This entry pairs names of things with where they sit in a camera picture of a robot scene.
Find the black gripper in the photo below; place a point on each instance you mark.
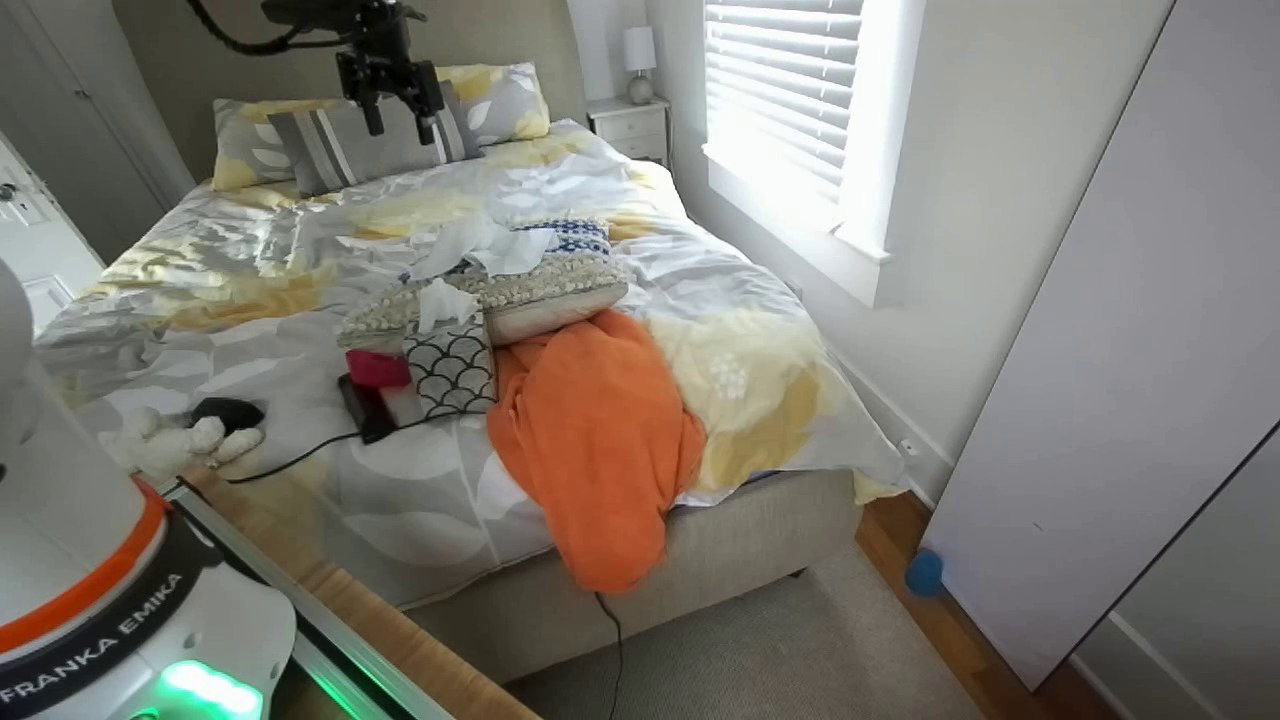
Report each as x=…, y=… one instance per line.
x=384, y=62

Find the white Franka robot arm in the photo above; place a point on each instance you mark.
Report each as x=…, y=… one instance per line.
x=81, y=587

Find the grey striped pillow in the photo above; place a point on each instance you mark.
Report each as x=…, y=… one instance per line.
x=335, y=147

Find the patterned tissue box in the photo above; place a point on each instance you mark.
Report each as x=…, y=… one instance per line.
x=449, y=375

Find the yellow grey floral duvet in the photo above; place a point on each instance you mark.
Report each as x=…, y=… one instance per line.
x=241, y=264

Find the white nightstand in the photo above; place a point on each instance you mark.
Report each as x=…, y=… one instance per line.
x=634, y=130

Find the small white lamp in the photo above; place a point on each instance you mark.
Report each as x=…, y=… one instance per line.
x=642, y=62

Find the red pouch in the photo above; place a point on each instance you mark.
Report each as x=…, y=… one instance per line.
x=378, y=369

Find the black phone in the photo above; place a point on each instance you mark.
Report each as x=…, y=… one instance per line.
x=367, y=411

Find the grey door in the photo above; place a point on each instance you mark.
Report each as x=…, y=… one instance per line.
x=65, y=122

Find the black computer mouse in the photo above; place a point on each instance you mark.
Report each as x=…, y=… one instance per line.
x=228, y=412

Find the orange cloth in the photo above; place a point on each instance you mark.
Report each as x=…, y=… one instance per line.
x=593, y=440

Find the white dresser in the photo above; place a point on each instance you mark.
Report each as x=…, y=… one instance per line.
x=40, y=241

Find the white window blinds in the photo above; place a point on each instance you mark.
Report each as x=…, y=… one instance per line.
x=784, y=82

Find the white plush toy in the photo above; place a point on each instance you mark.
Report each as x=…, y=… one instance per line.
x=181, y=451

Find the grey rug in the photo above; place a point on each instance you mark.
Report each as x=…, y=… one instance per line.
x=784, y=652

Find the blue ball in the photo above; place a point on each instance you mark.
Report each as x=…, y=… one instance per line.
x=925, y=573

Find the white wardrobe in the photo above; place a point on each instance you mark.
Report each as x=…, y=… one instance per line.
x=1106, y=400

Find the white window frame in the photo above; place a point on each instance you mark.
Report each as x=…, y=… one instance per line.
x=883, y=133

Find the beige bed frame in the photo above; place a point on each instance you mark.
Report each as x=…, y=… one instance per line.
x=722, y=553

